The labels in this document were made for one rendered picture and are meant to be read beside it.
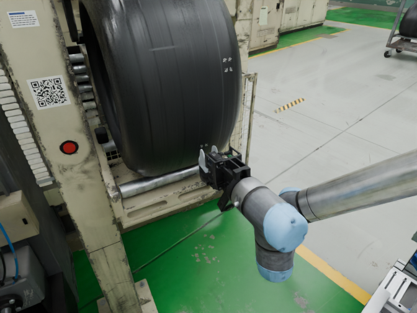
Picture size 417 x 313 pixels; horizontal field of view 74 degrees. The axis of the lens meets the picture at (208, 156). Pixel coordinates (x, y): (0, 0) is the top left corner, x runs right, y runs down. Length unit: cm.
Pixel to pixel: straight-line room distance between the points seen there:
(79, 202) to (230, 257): 109
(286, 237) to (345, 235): 161
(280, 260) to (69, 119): 61
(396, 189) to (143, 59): 52
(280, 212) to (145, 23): 44
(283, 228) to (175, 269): 132
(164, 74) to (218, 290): 132
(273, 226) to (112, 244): 76
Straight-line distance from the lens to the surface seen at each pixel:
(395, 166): 57
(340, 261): 195
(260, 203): 52
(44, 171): 90
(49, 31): 75
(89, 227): 104
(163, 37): 61
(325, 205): 62
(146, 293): 170
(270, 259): 57
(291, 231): 50
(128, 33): 61
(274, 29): 593
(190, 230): 192
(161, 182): 89
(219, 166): 62
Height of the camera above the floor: 148
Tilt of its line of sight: 36 degrees down
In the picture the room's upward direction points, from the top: straight up
